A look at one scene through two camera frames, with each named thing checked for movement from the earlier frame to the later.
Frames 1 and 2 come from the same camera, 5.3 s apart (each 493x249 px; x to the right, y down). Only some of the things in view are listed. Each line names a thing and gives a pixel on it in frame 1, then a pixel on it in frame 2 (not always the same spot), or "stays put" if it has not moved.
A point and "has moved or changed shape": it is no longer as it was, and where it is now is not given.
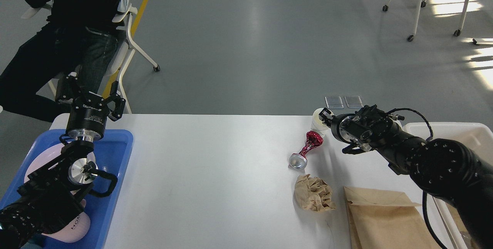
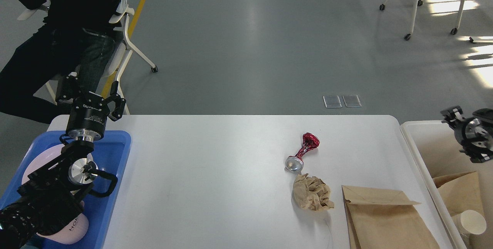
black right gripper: (333, 121) → (470, 130)
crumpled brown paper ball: (312, 193) stays put
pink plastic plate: (48, 154) stays put
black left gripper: (87, 118) stays put
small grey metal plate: (335, 102) stays put
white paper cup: (317, 124) has moved or changed shape
